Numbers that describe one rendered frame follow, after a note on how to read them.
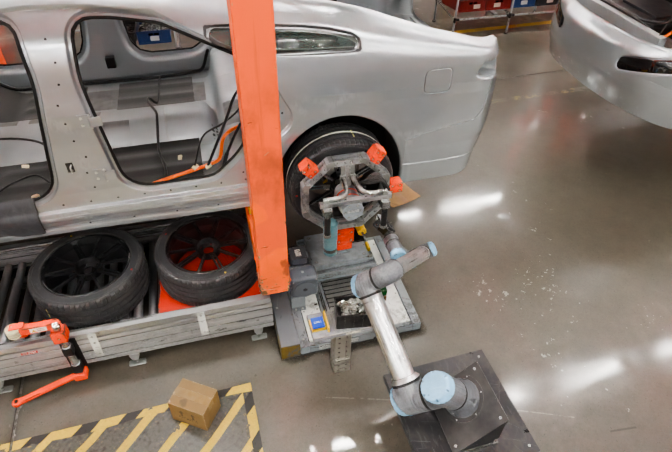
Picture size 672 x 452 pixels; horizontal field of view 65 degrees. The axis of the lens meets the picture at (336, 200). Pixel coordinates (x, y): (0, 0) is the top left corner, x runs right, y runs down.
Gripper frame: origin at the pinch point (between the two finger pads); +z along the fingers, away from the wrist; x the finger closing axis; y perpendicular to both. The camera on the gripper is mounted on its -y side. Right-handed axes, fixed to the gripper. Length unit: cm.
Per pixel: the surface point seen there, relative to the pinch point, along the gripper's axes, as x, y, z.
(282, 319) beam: -85, -13, -27
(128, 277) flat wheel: -119, -100, -3
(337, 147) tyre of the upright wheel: 18, -55, 7
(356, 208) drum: 2.5, -30.5, -15.4
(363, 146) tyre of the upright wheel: 28, -42, 7
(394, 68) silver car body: 71, -61, 15
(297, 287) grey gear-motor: -61, -21, -22
